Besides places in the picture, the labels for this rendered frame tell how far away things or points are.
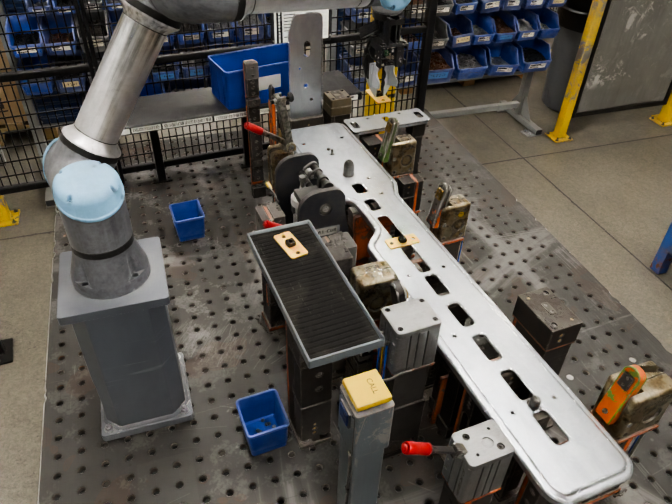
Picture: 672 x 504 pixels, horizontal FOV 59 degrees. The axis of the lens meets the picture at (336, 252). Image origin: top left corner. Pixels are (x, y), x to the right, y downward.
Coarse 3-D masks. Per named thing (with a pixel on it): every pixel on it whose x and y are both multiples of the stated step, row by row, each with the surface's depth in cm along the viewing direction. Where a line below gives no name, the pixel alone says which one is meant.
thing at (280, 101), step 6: (276, 96) 162; (282, 96) 162; (288, 96) 163; (270, 102) 163; (276, 102) 162; (282, 102) 162; (276, 108) 166; (282, 108) 163; (282, 114) 164; (282, 120) 165; (288, 120) 166; (282, 126) 167; (288, 126) 167; (282, 132) 170; (288, 132) 168; (288, 138) 169
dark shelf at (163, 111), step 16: (336, 80) 217; (144, 96) 202; (160, 96) 202; (176, 96) 203; (192, 96) 203; (208, 96) 203; (352, 96) 209; (144, 112) 193; (160, 112) 193; (176, 112) 193; (192, 112) 194; (208, 112) 194; (224, 112) 194; (240, 112) 196; (128, 128) 185; (144, 128) 187; (160, 128) 189
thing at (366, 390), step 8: (352, 376) 94; (360, 376) 94; (368, 376) 94; (376, 376) 94; (344, 384) 93; (352, 384) 92; (360, 384) 92; (368, 384) 93; (376, 384) 93; (384, 384) 93; (352, 392) 91; (360, 392) 91; (368, 392) 91; (376, 392) 91; (384, 392) 91; (352, 400) 91; (360, 400) 90; (368, 400) 90; (376, 400) 90; (384, 400) 91; (360, 408) 89
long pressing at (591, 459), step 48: (336, 144) 186; (384, 192) 165; (384, 240) 148; (432, 240) 148; (432, 288) 134; (480, 288) 135; (480, 384) 113; (528, 384) 114; (528, 432) 105; (576, 432) 105; (576, 480) 98; (624, 480) 99
